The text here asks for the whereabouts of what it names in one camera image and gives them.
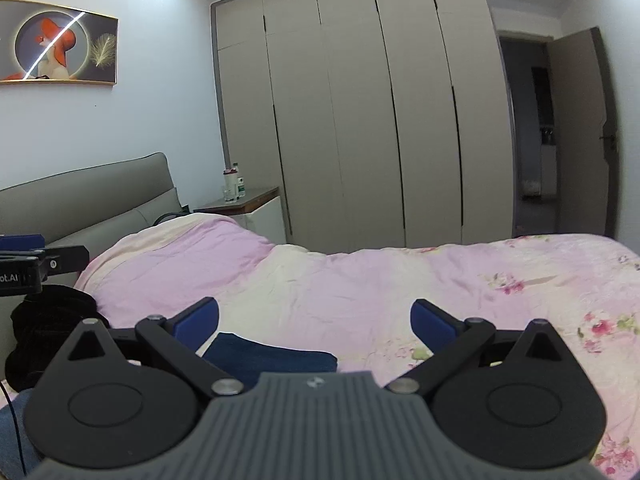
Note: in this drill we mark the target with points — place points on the blue denim pants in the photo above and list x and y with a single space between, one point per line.
280 357

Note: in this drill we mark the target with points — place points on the beige room door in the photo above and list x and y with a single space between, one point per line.
580 135

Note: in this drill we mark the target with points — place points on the black cloth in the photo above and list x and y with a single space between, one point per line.
50 330

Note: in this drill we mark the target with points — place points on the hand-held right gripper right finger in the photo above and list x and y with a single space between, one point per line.
430 322

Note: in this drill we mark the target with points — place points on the grey padded headboard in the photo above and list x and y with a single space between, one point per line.
75 200

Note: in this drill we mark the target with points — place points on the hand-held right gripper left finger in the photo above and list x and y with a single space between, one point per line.
197 321

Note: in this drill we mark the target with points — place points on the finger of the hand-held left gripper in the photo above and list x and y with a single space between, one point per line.
65 259
20 241

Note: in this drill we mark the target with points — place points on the green label bottle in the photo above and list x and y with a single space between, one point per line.
241 182

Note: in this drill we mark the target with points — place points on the beige wardrobe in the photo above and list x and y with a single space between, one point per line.
360 110

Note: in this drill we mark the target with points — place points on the white wooden-top nightstand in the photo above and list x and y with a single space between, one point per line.
250 210

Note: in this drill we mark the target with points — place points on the bottles on nightstand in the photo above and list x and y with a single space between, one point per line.
230 187

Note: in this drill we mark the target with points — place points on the framed wall picture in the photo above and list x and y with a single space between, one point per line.
60 45

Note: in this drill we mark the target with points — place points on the blue cloth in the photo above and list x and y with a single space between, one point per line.
7 440

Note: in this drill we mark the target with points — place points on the pink floral quilt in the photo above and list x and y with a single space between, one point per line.
350 290

